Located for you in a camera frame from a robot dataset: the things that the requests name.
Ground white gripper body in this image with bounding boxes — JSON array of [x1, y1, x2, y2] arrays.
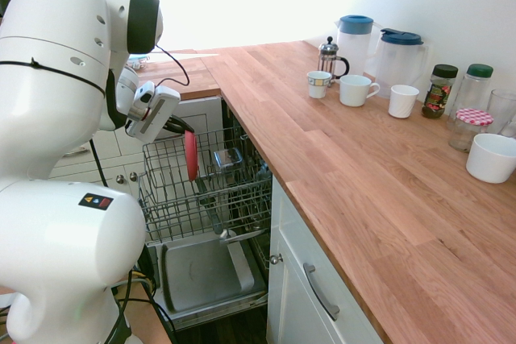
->
[[124, 80, 182, 145]]

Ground coral red plate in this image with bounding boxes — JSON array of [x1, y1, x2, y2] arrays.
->
[[183, 130, 200, 182]]

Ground steel dishwasher door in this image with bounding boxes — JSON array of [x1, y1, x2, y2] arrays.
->
[[154, 234, 270, 323]]

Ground white base cabinet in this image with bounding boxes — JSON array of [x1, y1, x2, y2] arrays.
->
[[264, 174, 389, 344], [47, 95, 225, 242]]

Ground clear glass container in rack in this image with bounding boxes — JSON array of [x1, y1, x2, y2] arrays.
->
[[212, 147, 244, 172]]

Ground small patterned paper cup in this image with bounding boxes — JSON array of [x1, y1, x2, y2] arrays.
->
[[306, 70, 333, 100]]

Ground glass and steel French press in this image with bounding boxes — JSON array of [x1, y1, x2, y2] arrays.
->
[[317, 35, 352, 89]]

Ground large white mug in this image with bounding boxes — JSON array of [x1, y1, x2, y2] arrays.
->
[[339, 74, 381, 108]]

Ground clear pitcher light blue lid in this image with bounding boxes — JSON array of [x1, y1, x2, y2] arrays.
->
[[335, 14, 382, 78]]

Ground white ribbed cup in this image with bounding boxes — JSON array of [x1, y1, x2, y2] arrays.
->
[[387, 84, 421, 119]]

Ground clear pitcher dark blue lid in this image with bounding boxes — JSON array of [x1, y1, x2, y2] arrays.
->
[[374, 27, 429, 100]]

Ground coffee jar with black lid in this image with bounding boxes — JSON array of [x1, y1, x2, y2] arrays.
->
[[421, 64, 460, 121]]

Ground glass jar red checkered lid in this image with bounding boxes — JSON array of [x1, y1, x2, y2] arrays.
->
[[447, 107, 495, 154]]

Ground clear bottle with green lid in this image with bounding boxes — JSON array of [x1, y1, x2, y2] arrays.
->
[[450, 63, 495, 120]]

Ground white ceramic bowl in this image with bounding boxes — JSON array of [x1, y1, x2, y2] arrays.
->
[[465, 132, 516, 184]]

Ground clear drinking glass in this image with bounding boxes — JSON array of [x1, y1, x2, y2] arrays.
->
[[485, 89, 516, 139]]

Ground grey wire dishwasher rack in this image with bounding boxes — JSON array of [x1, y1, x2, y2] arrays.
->
[[137, 126, 274, 245]]

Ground black base cables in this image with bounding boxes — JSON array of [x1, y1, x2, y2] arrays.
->
[[114, 269, 179, 344]]

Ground metal bar drawer handle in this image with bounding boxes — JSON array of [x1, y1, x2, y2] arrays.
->
[[302, 262, 341, 322]]

